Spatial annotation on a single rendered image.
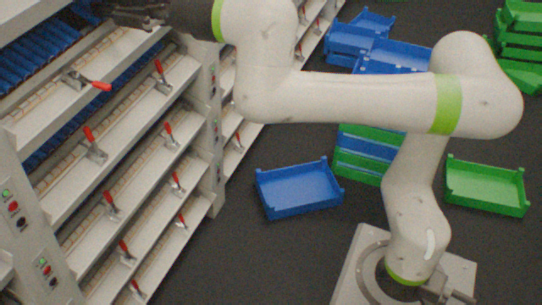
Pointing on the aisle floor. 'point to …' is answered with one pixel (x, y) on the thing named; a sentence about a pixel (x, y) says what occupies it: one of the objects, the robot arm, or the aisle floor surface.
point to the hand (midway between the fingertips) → (111, 5)
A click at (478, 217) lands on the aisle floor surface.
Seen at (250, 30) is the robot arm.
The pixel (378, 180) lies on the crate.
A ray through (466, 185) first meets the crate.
